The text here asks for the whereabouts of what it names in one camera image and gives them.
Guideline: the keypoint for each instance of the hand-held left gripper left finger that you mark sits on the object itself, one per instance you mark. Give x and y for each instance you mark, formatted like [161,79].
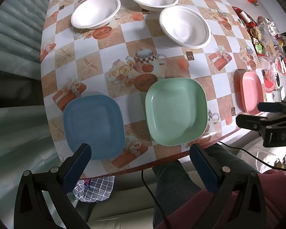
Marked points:
[78,164]

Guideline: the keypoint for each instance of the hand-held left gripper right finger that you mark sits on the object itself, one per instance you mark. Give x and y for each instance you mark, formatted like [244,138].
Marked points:
[203,167]

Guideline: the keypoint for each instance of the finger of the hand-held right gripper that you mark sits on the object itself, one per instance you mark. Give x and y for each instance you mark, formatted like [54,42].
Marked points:
[250,121]
[270,106]

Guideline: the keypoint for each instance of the pink square plate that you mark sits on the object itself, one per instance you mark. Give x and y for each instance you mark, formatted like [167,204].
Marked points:
[251,90]

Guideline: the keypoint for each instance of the blue square plate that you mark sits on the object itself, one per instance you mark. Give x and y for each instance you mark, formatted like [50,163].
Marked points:
[94,126]

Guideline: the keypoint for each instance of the green square plate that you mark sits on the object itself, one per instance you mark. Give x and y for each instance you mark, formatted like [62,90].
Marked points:
[176,111]

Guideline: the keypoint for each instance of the blue white checked cloth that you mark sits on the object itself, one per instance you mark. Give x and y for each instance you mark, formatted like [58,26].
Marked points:
[95,188]

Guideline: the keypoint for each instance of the person's blue jeans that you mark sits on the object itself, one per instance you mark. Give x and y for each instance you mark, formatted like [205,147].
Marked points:
[174,183]

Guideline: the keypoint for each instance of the red cluttered tray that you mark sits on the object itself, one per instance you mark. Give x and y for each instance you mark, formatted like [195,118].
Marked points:
[264,40]

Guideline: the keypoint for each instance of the checkered printed tablecloth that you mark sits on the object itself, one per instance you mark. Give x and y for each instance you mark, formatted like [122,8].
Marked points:
[104,50]

